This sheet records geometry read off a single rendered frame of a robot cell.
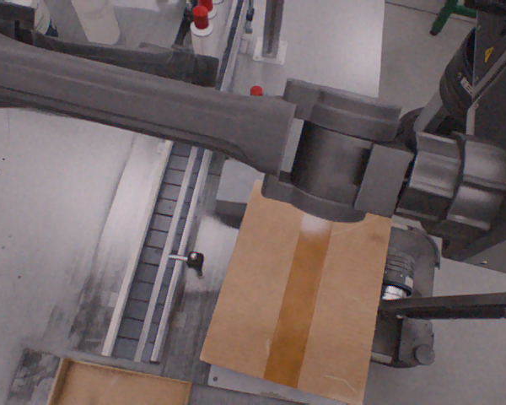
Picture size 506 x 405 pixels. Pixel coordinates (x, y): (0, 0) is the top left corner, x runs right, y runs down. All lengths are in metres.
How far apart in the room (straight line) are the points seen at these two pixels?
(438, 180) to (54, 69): 0.32
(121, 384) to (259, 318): 0.40
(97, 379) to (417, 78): 2.12
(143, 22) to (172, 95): 0.93
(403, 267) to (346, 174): 1.16
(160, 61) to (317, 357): 0.53
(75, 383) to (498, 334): 1.67
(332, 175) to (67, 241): 0.79
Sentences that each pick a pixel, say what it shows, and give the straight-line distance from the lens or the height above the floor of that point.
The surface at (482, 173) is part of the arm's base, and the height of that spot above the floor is 1.49.
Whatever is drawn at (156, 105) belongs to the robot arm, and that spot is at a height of 1.46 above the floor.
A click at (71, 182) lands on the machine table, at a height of 0.83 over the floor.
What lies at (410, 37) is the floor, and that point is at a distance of 2.67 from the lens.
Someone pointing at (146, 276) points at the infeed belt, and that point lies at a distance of 0.90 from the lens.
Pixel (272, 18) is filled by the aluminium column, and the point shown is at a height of 0.96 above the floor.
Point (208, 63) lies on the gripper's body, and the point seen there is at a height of 1.02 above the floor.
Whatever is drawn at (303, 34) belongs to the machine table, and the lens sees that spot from 1.31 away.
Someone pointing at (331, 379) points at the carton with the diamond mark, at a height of 1.12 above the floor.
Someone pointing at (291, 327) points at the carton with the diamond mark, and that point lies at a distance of 0.63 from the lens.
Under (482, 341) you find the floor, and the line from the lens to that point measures 2.03.
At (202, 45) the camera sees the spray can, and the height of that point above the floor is 1.01.
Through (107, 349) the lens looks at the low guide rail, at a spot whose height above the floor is 0.91.
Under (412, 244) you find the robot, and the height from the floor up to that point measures 0.24.
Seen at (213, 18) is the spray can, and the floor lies 1.04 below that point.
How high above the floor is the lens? 1.74
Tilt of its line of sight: 68 degrees down
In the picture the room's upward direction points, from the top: 9 degrees clockwise
